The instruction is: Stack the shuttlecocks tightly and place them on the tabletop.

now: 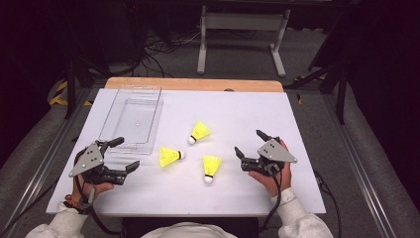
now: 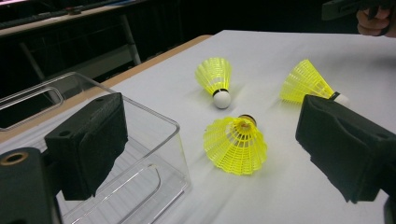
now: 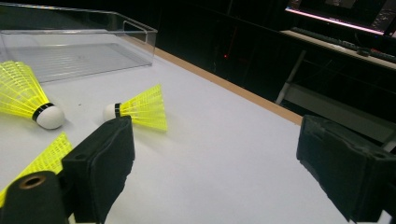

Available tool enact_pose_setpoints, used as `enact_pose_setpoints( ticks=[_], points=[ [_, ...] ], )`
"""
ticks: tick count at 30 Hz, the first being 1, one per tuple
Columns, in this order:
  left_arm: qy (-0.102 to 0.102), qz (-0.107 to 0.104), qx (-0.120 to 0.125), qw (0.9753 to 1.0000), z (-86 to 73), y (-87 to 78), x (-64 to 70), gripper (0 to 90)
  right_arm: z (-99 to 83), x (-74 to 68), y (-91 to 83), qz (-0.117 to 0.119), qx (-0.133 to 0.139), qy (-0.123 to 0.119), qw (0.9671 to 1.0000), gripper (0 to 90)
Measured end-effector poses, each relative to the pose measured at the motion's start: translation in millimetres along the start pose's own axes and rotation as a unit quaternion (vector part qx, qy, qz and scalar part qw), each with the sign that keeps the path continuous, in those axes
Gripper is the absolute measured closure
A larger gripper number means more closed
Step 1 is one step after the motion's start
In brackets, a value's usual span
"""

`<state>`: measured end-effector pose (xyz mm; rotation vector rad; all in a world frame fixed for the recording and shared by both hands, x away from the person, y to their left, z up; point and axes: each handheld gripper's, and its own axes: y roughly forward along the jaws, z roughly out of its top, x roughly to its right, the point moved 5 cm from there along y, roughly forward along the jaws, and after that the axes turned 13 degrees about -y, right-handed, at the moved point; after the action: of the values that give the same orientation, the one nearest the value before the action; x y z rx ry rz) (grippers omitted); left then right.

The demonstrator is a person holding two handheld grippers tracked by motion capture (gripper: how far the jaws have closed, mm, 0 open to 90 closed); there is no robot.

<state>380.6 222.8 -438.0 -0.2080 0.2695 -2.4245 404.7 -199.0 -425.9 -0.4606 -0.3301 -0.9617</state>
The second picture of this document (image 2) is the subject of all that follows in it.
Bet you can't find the clear plastic container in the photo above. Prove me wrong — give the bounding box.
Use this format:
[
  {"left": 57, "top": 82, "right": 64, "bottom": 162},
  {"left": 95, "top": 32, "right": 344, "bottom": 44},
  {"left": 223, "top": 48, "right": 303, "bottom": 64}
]
[{"left": 0, "top": 72, "right": 191, "bottom": 224}]

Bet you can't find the yellow plastic shuttlecock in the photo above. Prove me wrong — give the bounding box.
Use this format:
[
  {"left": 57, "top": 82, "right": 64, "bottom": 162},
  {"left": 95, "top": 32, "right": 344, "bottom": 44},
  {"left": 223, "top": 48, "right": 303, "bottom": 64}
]
[
  {"left": 203, "top": 114, "right": 269, "bottom": 175},
  {"left": 194, "top": 57, "right": 233, "bottom": 110},
  {"left": 279, "top": 59, "right": 350, "bottom": 108}
]

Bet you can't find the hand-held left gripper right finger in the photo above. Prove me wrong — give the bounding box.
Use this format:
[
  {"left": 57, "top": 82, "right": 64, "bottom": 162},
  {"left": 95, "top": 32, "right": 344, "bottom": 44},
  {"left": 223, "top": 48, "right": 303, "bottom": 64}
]
[{"left": 294, "top": 93, "right": 396, "bottom": 204}]

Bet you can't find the white metal desk frame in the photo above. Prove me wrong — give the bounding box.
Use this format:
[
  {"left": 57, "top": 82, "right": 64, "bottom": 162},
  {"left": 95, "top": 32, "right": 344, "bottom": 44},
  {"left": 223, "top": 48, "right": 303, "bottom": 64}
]
[{"left": 0, "top": 0, "right": 148, "bottom": 82}]

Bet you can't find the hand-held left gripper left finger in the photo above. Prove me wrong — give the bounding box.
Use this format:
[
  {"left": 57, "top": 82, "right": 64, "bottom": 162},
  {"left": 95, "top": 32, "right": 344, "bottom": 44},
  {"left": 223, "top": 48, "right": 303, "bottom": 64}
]
[{"left": 45, "top": 91, "right": 129, "bottom": 202}]

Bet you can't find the black keyboard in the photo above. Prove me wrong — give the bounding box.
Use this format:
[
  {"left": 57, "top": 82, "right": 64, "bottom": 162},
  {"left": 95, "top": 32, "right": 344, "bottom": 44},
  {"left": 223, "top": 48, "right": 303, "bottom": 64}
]
[{"left": 0, "top": 7, "right": 78, "bottom": 31}]

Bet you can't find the white table cover sheet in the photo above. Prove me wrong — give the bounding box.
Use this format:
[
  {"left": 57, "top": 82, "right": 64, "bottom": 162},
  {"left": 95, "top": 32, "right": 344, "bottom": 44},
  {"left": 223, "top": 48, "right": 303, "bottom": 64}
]
[{"left": 0, "top": 29, "right": 396, "bottom": 224}]

